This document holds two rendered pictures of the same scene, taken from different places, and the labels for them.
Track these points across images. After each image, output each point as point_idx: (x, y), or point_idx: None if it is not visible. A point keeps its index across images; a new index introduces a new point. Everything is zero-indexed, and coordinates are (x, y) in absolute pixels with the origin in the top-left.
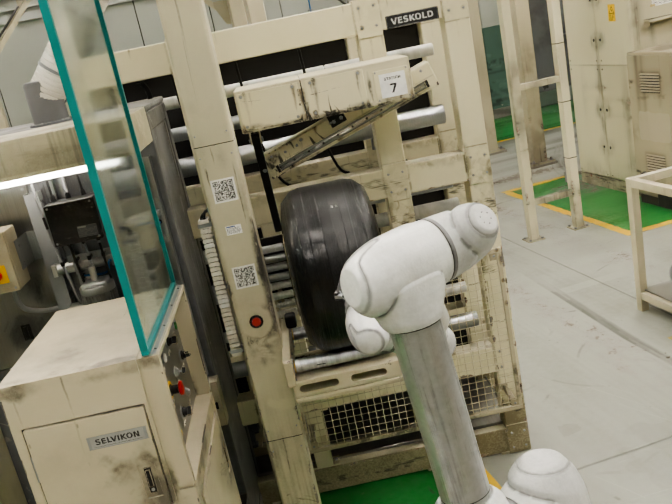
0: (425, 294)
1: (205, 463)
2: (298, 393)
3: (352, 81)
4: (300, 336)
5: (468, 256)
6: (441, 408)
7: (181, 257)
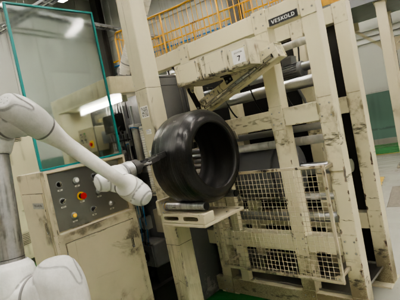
0: None
1: (87, 233)
2: (163, 219)
3: (219, 56)
4: None
5: (0, 121)
6: None
7: None
